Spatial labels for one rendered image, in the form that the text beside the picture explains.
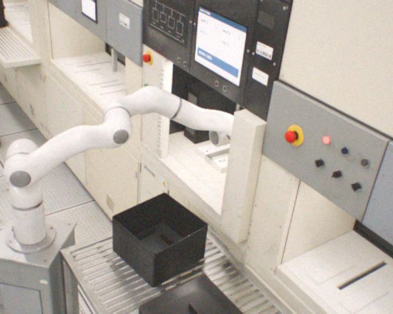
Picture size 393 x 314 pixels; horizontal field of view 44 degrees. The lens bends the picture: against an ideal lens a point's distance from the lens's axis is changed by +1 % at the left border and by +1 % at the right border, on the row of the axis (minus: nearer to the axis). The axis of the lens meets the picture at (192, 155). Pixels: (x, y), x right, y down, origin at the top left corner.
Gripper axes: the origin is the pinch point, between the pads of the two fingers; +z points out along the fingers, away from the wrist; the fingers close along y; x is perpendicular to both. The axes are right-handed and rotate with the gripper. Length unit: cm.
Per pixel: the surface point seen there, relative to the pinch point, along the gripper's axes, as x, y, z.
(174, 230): -44, -2, -46
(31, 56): -42, -218, -35
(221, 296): -35, 44, -56
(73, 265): -45, -5, -91
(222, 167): -31.5, -17.4, -9.9
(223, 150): -31.7, -30.8, 0.7
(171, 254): -33, 20, -62
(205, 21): 42, -14, -31
